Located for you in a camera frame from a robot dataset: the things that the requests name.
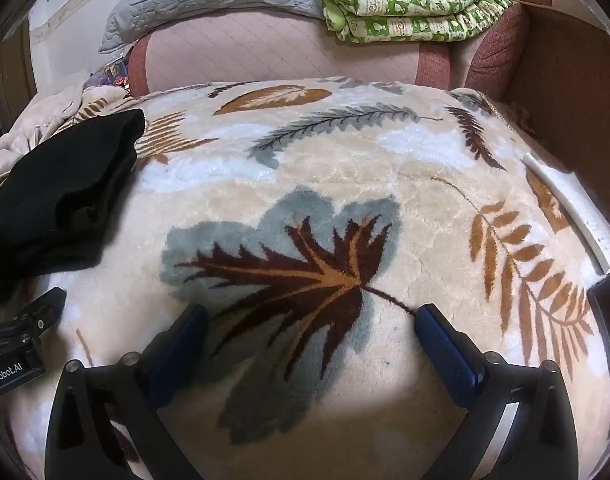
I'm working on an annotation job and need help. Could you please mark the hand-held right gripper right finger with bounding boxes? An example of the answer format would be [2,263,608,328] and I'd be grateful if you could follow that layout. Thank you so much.
[415,303,582,480]

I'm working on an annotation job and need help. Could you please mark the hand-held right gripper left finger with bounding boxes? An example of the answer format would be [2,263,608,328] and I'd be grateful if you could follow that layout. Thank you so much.
[45,304,211,480]

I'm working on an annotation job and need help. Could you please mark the white notebook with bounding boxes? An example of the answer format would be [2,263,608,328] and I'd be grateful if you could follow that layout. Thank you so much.
[522,154,610,277]

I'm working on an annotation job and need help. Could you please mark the black pants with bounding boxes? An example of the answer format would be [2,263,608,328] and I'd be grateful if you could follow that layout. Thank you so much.
[0,108,146,282]

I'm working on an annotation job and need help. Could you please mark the brown wooden bed board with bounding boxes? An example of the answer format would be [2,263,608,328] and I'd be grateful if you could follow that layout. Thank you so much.
[504,0,610,241]

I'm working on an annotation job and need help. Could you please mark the pink quilted mattress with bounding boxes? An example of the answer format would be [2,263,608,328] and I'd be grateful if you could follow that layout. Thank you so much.
[128,0,530,99]

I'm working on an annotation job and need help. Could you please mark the green patterned quilt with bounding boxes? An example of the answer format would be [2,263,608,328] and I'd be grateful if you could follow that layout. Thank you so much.
[305,0,516,44]

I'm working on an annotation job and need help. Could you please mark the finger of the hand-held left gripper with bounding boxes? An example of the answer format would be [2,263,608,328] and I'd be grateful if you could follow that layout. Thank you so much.
[0,286,68,349]

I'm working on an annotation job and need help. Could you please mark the colourful packet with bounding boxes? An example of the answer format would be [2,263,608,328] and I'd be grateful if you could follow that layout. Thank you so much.
[88,57,131,93]

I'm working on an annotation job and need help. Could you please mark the leaf printed plush blanket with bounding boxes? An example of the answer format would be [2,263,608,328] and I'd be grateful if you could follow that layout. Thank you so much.
[0,76,610,480]

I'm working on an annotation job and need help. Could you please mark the beige cloth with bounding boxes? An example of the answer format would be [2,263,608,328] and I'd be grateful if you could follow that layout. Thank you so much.
[0,82,94,196]

